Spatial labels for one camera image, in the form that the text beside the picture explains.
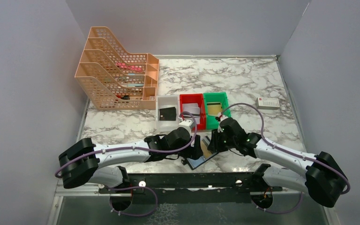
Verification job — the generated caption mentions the black credit card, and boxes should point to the black credit card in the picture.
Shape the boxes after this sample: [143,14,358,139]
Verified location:
[158,107,177,121]

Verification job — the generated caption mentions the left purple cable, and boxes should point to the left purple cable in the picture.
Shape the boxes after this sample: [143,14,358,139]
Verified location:
[54,111,198,218]

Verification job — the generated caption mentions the gold credit card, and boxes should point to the gold credit card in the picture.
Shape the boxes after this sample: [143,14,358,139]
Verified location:
[207,102,223,117]

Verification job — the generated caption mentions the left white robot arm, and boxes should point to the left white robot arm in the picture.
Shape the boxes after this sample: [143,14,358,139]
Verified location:
[55,127,203,193]

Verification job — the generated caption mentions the pink highlighter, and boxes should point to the pink highlighter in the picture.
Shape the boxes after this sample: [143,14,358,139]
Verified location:
[115,63,145,74]

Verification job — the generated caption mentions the peach plastic desk organizer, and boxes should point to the peach plastic desk organizer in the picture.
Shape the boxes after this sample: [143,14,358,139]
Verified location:
[75,26,159,110]

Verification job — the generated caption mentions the black leather card holder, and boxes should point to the black leather card holder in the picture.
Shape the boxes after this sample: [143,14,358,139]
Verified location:
[179,135,218,170]

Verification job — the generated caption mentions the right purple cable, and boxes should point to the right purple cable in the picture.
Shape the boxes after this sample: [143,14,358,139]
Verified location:
[217,103,352,215]

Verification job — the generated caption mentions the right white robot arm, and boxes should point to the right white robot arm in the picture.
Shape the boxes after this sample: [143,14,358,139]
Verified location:
[208,118,348,208]

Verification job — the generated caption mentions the white card with black stripe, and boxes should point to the white card with black stripe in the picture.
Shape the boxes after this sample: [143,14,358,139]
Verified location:
[182,103,201,115]

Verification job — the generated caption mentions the red plastic bin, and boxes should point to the red plastic bin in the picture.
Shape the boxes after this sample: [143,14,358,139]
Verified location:
[179,93,207,130]

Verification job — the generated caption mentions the white card box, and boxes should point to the white card box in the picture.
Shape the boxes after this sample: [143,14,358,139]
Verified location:
[256,97,280,110]

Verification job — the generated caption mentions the gold card with black stripe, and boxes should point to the gold card with black stripe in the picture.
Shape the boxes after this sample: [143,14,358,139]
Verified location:
[201,136,212,159]

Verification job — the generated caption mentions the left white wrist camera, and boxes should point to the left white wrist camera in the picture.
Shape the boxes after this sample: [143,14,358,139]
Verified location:
[178,120,195,132]

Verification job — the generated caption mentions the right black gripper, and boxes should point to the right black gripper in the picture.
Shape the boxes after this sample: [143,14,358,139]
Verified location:
[207,128,237,152]

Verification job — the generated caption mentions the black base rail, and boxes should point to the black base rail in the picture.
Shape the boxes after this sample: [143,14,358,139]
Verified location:
[98,172,268,204]

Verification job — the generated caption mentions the purple cable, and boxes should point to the purple cable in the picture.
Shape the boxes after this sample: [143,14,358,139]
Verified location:
[217,103,352,215]
[54,111,198,218]

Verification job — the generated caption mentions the white plastic bin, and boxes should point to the white plastic bin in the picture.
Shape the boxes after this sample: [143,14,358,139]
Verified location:
[156,95,180,133]

